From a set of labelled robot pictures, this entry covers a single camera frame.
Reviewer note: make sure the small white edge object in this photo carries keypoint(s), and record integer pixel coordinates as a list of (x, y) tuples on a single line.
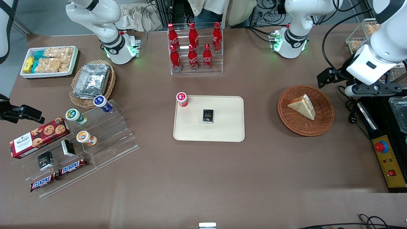
[(207, 225)]

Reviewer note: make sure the red emergency stop button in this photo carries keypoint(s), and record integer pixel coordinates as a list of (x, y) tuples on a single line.
[(381, 146)]

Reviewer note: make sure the clear acrylic bottle rack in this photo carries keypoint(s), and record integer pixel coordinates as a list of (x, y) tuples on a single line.
[(197, 72)]

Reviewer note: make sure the clear acrylic stepped stand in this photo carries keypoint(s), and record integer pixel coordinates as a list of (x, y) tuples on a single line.
[(111, 140)]

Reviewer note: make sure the Snickers chocolate bar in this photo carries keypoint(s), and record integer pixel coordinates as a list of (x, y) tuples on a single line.
[(44, 182), (72, 166)]

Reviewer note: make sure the red lid yogurt cup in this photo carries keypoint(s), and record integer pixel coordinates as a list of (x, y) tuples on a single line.
[(182, 98)]

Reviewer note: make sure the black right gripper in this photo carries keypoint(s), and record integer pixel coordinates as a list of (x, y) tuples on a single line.
[(7, 113)]

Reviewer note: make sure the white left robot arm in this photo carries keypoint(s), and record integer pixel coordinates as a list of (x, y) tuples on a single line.
[(294, 38)]

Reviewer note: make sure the clear plastic container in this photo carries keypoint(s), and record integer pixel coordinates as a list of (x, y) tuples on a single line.
[(400, 114)]

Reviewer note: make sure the standing person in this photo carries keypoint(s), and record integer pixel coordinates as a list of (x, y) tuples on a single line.
[(222, 11)]

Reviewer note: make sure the red cola bottle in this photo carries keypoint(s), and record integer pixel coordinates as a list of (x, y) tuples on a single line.
[(173, 36), (207, 58), (175, 59), (217, 36), (193, 58), (193, 35)]

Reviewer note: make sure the teal snack pack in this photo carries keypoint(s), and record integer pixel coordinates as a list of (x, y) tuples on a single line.
[(38, 55), (35, 65)]

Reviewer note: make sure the blue lid yogurt cup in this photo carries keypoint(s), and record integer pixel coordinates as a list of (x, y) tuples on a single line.
[(101, 102)]

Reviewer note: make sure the beige plastic tray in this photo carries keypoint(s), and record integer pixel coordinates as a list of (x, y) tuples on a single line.
[(225, 124)]

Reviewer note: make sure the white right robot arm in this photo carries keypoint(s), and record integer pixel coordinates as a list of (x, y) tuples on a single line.
[(109, 30)]

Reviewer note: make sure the orange lid yogurt cup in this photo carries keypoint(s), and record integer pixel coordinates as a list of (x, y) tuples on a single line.
[(85, 137)]

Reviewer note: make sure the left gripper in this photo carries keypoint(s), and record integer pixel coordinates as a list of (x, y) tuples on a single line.
[(344, 72)]

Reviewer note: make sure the triangular sandwich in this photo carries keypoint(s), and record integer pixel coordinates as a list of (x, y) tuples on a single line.
[(303, 106)]

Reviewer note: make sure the black control box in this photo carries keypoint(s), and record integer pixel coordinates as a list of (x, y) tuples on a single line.
[(381, 127)]

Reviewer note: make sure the red rocker switch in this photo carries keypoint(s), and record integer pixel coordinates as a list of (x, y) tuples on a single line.
[(392, 173)]

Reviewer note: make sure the small black box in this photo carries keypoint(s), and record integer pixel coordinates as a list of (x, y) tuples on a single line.
[(68, 148), (45, 160), (208, 116)]

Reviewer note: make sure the red Walkers cookie box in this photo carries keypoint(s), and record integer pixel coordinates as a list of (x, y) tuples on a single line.
[(38, 140)]

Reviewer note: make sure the brown wicker basket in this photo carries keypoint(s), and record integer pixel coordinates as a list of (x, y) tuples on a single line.
[(294, 122)]

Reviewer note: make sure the light wicker basket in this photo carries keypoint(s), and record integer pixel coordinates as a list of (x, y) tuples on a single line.
[(109, 86)]

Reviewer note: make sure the yellow snack pack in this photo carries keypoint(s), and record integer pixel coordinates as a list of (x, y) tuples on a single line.
[(28, 64)]

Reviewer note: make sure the clear rice cracker pack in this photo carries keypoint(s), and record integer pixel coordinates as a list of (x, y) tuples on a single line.
[(66, 63), (47, 65), (58, 52)]

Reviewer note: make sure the stack of foil containers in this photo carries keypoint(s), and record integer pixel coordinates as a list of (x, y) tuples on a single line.
[(92, 81)]

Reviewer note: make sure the white rectangular snack bin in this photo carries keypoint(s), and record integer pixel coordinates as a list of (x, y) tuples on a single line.
[(51, 74)]

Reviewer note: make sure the crumpled beige paper bag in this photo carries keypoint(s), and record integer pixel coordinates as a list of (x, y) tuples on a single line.
[(136, 17)]

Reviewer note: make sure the green lid yogurt cup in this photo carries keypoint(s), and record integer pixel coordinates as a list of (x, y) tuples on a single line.
[(74, 115)]

